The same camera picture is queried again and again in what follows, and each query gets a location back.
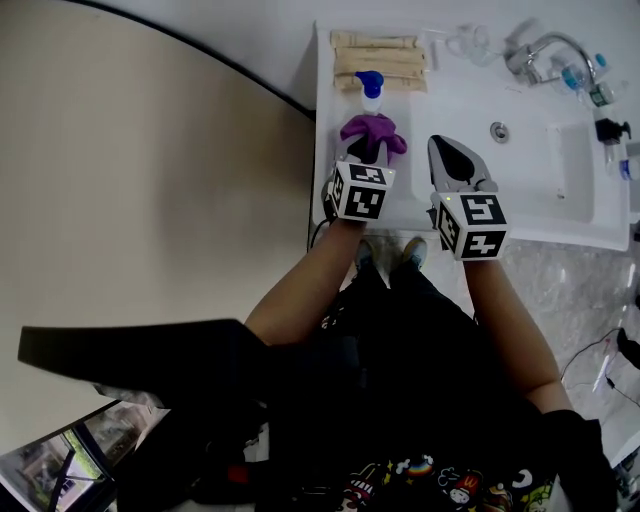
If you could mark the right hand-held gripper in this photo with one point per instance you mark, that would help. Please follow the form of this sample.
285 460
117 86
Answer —
475 220

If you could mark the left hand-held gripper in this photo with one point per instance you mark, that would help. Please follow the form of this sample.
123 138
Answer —
362 192

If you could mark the purple cloth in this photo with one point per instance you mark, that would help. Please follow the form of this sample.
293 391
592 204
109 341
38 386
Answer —
375 130

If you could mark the white bottle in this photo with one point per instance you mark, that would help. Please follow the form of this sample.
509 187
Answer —
371 97

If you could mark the person's left forearm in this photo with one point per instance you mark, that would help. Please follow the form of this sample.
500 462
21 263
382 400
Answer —
310 285

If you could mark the person's right forearm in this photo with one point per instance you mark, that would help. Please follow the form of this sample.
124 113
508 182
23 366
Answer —
510 325

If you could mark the clear blue-capped water bottle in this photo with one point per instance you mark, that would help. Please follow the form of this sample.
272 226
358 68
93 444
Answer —
570 78

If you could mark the black pump soap dispenser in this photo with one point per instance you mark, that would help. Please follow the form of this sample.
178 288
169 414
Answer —
609 131

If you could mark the small clear blue-label bottle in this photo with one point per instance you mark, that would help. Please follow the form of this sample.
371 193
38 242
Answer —
625 167

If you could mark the metal sink drain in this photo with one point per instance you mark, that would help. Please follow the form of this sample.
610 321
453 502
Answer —
499 131

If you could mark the folded beige striped towel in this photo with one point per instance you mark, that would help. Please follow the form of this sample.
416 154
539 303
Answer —
372 40
380 59
405 81

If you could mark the person's right shoe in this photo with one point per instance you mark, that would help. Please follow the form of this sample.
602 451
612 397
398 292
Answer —
416 250

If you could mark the person's shoe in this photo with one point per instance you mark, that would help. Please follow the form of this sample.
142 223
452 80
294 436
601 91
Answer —
416 250
364 252

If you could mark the person's left shoe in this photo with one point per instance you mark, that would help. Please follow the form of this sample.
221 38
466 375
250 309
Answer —
364 252

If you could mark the white ceramic sink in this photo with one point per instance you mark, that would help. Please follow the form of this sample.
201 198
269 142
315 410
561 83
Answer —
550 200

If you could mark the chrome faucet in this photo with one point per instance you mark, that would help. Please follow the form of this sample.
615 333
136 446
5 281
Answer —
525 57

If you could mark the black trousers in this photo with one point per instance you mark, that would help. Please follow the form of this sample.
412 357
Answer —
425 300

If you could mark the beige door panel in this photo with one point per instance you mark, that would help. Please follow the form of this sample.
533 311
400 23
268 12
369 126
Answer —
150 200

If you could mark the black printed shirt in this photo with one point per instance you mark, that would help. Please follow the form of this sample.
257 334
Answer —
425 410

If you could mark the dark-framed window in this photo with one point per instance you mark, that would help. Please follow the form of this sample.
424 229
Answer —
50 465

